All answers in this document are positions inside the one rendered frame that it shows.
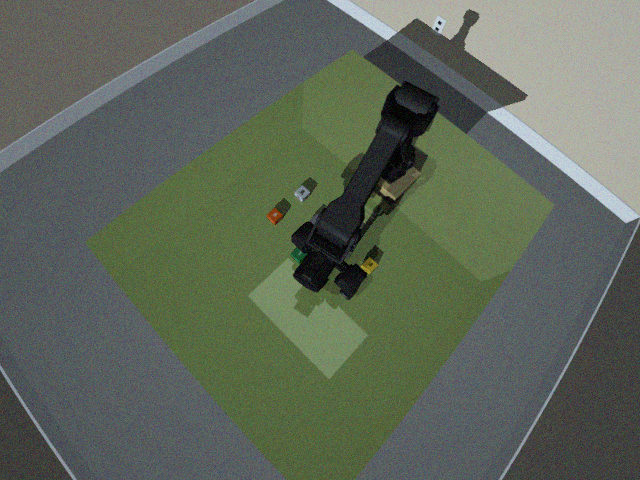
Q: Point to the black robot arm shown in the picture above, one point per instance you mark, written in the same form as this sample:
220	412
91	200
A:
406	114

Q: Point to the green block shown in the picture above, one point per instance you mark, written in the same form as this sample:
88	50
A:
298	255

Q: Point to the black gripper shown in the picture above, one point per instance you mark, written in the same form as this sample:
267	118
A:
349	278

